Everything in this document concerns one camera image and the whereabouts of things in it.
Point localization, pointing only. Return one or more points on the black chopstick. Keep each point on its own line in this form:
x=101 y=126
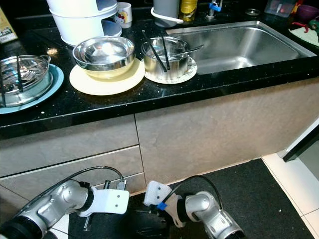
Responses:
x=20 y=74
x=165 y=50
x=154 y=52

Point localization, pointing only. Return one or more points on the blue plate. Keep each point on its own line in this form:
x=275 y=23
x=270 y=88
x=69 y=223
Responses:
x=56 y=87

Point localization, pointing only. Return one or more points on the grey cabinet drawer front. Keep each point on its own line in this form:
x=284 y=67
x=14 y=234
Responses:
x=65 y=142
x=50 y=172
x=129 y=180

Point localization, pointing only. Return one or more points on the yellow tea tin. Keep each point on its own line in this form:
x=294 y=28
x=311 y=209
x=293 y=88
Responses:
x=7 y=27

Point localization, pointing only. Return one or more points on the pale yellow plate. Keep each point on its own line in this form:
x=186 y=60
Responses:
x=107 y=87

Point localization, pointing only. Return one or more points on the steel bowl yellow base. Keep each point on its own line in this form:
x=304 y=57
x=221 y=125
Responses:
x=103 y=56

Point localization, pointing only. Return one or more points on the white round tiered rack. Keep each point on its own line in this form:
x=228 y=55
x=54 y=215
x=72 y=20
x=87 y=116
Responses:
x=79 y=22

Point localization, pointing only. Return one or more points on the white printed mug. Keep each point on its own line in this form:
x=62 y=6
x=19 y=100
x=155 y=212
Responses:
x=123 y=15

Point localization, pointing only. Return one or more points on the small deep steel bowl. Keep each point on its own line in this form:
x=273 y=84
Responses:
x=177 y=68

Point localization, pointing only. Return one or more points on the white patterned plate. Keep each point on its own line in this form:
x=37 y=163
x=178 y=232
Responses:
x=189 y=74

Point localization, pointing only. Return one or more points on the grey cylinder water filter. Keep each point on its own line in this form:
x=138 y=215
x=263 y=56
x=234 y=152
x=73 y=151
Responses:
x=167 y=6

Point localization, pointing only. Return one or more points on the yellow cooking oil bottle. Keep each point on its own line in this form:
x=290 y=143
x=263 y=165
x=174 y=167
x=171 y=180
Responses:
x=188 y=9

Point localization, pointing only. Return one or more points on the grey sink cabinet front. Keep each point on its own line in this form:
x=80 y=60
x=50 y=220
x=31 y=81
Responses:
x=219 y=129

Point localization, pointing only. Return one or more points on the metal faucet blue clip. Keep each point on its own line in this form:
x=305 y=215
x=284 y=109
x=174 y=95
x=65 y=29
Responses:
x=214 y=7

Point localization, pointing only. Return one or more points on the stainless steel sink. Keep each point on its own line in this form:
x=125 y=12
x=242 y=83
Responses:
x=239 y=47

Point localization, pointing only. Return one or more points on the black floor mat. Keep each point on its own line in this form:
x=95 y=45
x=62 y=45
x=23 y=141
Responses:
x=249 y=199

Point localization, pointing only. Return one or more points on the round metal drain plug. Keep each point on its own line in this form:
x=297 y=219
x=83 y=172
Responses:
x=252 y=12

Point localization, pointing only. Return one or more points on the clear container with sponge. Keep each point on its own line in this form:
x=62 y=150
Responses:
x=279 y=7

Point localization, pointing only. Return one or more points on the black cabinet side panel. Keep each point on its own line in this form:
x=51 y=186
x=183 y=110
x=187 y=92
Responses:
x=304 y=144

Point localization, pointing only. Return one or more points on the pale green cloth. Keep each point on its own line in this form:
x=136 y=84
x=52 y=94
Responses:
x=304 y=36

